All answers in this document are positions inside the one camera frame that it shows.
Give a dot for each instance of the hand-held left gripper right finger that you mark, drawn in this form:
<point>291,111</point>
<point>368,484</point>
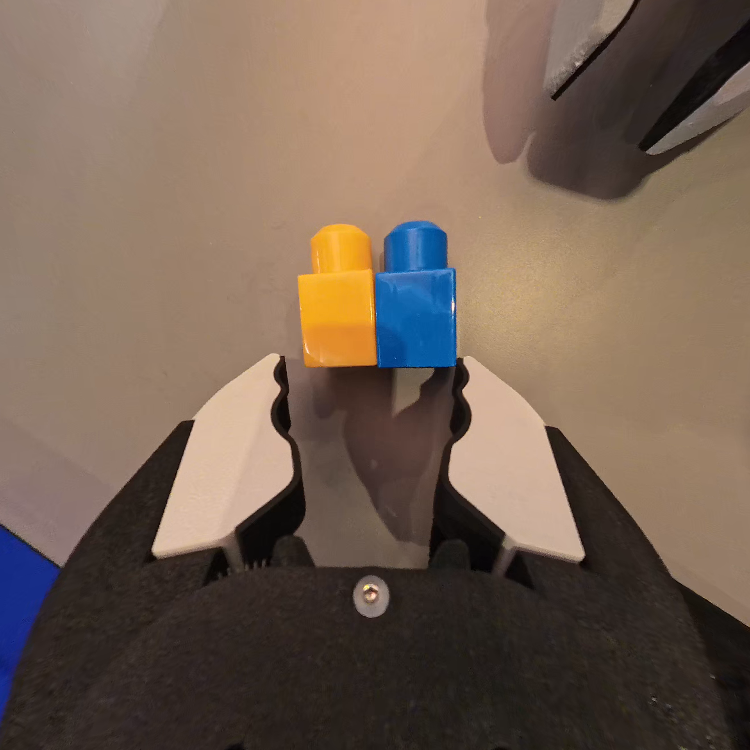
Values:
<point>510,469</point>

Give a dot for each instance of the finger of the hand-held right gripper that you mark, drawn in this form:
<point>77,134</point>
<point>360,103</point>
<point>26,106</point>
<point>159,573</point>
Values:
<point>586,41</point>
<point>715,105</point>

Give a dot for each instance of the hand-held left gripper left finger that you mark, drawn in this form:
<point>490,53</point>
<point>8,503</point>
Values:
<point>228,463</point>

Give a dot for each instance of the blue one-stud block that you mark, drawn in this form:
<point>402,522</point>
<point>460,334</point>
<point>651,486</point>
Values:
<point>416,316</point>

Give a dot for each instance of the orange one-stud block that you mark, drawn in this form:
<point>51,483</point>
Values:
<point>337,316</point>

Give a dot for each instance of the blue plastic bin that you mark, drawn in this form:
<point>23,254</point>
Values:
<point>23,597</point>

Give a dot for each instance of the grey desk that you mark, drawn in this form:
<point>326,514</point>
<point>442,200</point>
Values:
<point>176,205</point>

